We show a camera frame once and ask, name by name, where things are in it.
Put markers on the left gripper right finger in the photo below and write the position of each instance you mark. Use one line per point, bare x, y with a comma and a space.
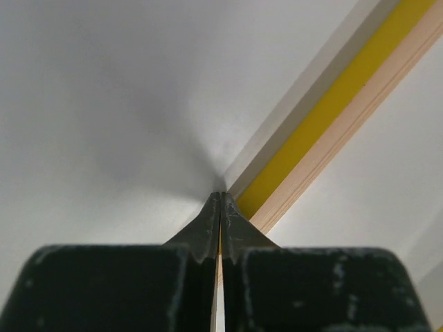
270, 288

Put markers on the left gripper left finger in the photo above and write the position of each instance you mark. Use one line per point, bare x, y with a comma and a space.
168, 287

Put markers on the yellow wooden picture frame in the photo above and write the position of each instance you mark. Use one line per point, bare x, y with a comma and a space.
364, 168

